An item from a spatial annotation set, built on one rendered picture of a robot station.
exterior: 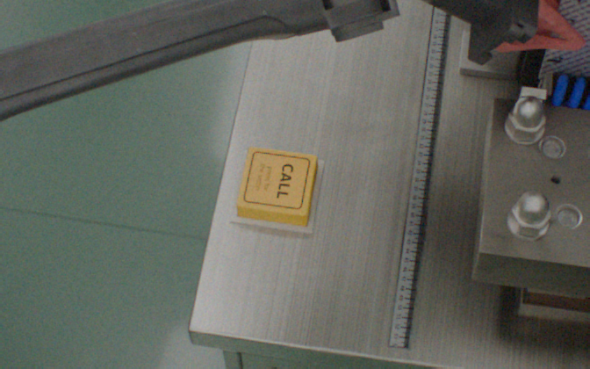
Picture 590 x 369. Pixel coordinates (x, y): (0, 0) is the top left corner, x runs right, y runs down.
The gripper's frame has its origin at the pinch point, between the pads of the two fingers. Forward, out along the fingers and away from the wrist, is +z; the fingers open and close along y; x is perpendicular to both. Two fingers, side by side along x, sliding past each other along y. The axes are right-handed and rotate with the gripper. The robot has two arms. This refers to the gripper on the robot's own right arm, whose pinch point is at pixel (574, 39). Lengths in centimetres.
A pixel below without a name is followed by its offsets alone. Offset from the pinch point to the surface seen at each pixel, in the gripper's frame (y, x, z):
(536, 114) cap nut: 7.7, -2.5, -2.0
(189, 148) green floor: -44, -122, 4
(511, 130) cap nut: 7.8, -6.0, -2.1
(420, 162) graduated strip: 4.4, -21.8, -2.2
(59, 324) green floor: -4, -129, -10
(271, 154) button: 7.1, -26.7, -16.2
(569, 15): 0.2, 2.7, -2.8
